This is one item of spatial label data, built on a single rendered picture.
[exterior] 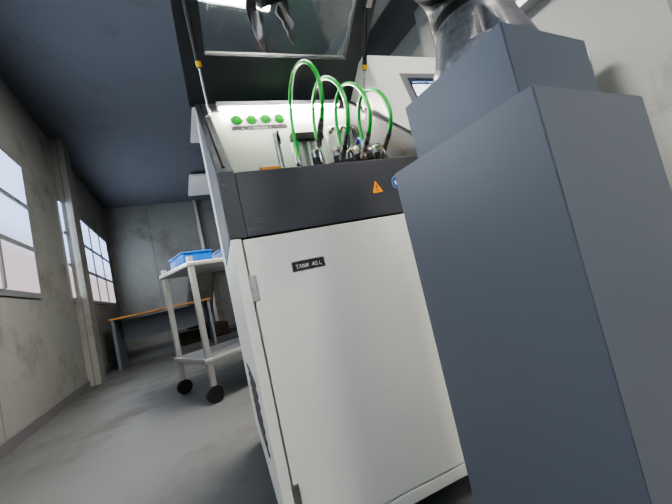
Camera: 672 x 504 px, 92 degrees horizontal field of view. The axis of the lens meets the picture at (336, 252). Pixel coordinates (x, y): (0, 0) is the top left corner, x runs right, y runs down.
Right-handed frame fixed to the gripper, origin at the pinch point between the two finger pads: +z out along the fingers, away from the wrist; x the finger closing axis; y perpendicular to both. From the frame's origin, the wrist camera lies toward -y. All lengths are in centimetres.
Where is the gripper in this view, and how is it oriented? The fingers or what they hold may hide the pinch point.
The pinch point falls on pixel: (277, 43)
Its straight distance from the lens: 104.6
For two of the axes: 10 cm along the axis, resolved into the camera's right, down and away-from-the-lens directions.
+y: 3.9, 5.4, -7.4
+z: 2.2, 7.3, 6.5
